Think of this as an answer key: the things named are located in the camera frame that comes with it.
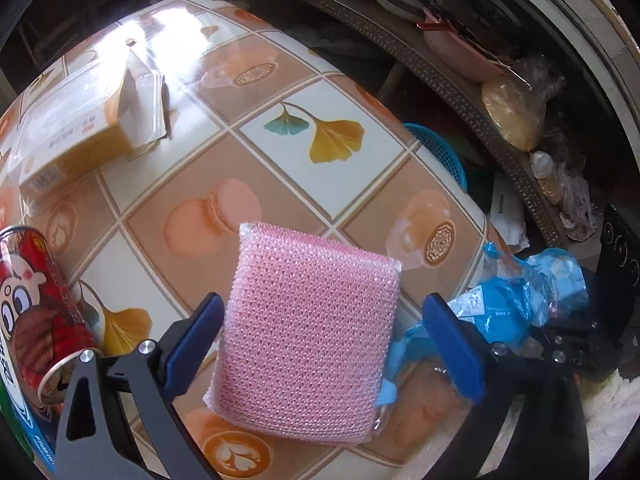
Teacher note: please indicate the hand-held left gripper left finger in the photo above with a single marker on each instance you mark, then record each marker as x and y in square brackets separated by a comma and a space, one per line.
[195, 345]

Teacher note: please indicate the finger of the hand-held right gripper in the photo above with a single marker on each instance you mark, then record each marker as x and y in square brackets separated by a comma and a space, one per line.
[575, 335]

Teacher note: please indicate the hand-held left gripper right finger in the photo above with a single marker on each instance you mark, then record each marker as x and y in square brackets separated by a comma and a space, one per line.
[455, 355]

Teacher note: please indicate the blue plastic wrapper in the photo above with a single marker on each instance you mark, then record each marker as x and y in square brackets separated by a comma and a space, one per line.
[505, 300]

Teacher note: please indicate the pink scouring sponge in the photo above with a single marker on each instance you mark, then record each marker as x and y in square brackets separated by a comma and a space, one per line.
[305, 330]

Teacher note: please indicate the red printed can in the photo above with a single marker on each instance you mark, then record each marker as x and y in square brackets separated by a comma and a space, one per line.
[35, 305]

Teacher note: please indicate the blue and white carton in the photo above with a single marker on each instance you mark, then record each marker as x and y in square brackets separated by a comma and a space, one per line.
[25, 425]

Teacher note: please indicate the blue plastic basket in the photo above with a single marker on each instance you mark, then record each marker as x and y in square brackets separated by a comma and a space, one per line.
[442, 152]

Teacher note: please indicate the small clear plastic bag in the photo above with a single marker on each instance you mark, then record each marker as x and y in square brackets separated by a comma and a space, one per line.
[560, 190]

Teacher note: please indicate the white paper sheet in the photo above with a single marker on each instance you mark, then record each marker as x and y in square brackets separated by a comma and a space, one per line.
[507, 215]

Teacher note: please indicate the bag of yellow grain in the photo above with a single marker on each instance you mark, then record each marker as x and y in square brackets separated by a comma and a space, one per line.
[515, 115]

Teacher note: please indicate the patterned tablecloth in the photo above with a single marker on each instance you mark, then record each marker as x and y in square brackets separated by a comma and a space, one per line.
[350, 195]

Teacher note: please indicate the metal shelf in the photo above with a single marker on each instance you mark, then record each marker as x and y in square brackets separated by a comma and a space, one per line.
[450, 85]

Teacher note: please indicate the pink plastic basin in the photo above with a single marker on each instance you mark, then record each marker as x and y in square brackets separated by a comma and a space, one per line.
[460, 50]

